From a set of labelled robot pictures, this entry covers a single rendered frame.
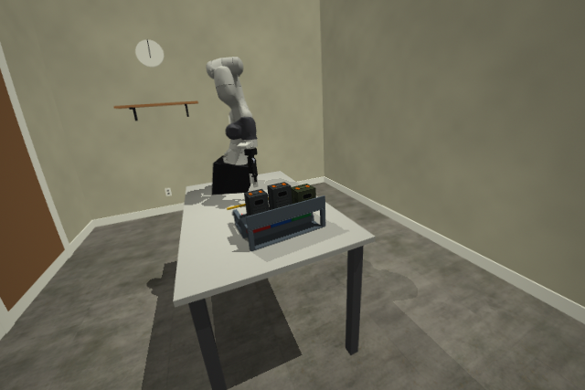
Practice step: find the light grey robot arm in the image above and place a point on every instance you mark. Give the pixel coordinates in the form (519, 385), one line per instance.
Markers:
(243, 128)

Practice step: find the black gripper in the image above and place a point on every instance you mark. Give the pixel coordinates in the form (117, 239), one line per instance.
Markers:
(252, 165)

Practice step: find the grey metal shelf rack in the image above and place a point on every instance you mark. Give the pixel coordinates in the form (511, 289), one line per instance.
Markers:
(282, 232)

